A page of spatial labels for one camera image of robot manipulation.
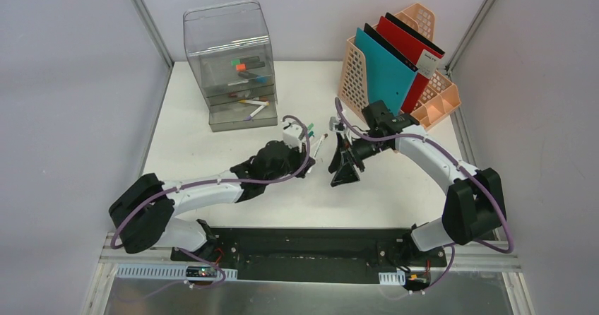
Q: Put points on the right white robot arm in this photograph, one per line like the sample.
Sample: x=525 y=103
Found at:
x=474 y=202

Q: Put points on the teal folder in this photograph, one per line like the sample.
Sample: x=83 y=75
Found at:
x=389 y=74

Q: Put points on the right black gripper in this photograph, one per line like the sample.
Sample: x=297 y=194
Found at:
x=343 y=164

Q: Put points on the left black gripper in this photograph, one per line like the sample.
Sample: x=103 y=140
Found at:
x=301 y=164

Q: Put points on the brown cap marker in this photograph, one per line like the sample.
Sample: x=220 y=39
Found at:
x=262 y=99

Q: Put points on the dark red cap marker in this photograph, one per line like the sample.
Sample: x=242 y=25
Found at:
x=319 y=143

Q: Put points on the yellow cap marker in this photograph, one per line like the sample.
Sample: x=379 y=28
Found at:
x=255 y=102

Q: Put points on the purple cap marker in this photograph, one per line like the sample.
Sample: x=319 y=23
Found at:
x=255 y=112

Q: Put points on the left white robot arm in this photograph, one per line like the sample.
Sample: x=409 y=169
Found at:
x=147 y=213

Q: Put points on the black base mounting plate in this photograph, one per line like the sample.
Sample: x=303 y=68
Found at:
x=316 y=255

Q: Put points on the red folder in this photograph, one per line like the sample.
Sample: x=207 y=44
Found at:
x=420 y=51

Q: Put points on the green cap black highlighter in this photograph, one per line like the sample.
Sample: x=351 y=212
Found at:
x=244 y=60

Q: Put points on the orange cap black highlighter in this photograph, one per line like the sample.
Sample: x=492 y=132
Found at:
x=250 y=66

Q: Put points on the clear grey drawer organizer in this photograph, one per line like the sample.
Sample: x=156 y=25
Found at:
x=213 y=37

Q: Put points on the blue cap black highlighter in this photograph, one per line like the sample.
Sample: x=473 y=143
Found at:
x=253 y=77

